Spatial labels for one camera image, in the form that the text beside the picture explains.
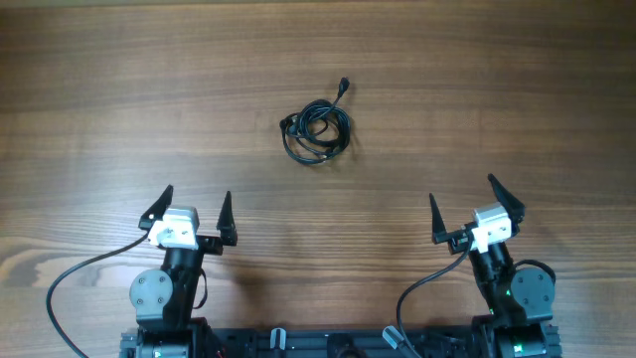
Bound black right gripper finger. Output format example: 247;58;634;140
488;173;526;224
429;193;468;244

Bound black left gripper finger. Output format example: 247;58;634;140
217;191;238;246
138;185;174;230

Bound black cable with long plug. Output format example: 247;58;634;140
280;77;353;166

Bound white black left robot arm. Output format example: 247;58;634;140
119;185;238;358

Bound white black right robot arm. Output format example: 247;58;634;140
429;174;562;358

